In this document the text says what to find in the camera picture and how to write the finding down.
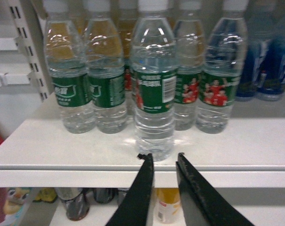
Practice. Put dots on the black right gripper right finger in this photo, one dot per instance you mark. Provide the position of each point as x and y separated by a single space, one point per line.
202 204

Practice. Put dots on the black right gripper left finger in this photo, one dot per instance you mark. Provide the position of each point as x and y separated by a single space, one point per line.
137 207

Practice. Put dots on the water bottle green label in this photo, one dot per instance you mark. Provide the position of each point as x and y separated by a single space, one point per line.
154 63

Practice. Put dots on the water bottle back left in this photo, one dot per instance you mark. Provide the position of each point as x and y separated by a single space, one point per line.
190 40

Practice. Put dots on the water bottle barcode right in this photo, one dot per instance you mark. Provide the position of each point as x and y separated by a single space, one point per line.
225 54

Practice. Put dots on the water bottle logo label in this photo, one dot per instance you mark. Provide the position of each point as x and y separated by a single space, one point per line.
104 55
66 63

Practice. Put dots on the water bottle logo label front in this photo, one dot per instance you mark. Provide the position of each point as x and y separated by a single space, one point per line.
66 63

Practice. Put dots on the white slotted shelf upright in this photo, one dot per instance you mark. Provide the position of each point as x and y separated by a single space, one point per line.
30 44

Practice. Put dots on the yellow juice bottle white label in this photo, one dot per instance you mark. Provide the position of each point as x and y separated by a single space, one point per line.
167 205

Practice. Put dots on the dark tea bottle front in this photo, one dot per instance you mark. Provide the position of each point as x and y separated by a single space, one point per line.
75 202

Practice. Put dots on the teal sweet potato noodle bag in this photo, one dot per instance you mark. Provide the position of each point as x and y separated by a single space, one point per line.
12 202

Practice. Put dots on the blue sports drink bottle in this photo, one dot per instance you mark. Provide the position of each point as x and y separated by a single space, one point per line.
263 75

